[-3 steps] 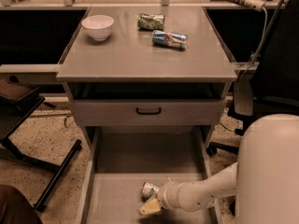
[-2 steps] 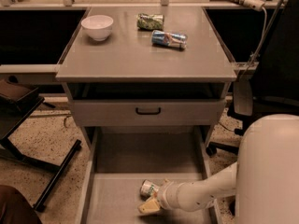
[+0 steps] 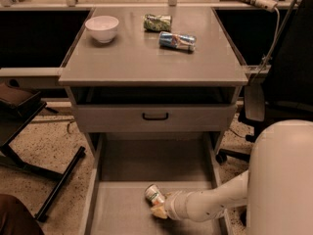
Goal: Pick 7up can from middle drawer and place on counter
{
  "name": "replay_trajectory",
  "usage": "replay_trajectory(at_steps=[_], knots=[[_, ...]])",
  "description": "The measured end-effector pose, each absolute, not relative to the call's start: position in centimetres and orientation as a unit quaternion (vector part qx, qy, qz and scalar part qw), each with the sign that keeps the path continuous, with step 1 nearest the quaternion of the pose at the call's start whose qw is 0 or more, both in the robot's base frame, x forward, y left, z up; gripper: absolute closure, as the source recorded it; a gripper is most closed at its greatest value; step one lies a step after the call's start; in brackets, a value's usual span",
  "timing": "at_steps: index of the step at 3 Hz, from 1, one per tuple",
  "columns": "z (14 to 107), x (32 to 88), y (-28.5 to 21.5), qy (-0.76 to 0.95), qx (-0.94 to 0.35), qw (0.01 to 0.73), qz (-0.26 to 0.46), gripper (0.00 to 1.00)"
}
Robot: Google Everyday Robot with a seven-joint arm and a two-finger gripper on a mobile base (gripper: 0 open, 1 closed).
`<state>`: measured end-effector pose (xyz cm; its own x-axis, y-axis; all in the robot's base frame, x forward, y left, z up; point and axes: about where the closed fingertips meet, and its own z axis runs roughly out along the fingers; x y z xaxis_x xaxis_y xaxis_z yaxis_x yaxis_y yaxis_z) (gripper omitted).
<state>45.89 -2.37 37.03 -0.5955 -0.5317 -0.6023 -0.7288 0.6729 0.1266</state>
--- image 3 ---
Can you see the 7up soda can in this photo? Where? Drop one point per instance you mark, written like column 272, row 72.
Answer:
column 153, row 195

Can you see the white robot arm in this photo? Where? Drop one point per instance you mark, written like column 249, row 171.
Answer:
column 277, row 188

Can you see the open grey drawer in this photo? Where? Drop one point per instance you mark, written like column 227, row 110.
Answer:
column 123, row 169

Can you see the closed upper grey drawer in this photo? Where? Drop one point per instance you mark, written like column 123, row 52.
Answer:
column 127, row 118

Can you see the grey drawer cabinet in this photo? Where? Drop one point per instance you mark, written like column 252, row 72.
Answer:
column 135, row 70

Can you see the blue red soda can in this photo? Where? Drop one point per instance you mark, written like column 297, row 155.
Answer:
column 177, row 41

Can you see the green crumpled can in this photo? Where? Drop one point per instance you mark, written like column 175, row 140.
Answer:
column 157, row 23

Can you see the brown object bottom left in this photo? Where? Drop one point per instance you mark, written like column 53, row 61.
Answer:
column 15, row 219

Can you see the black office chair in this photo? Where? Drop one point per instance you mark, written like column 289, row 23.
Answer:
column 286, row 92

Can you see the white ceramic bowl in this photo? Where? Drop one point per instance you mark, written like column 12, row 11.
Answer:
column 102, row 28

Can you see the black drawer handle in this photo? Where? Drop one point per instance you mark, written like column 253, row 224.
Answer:
column 156, row 117

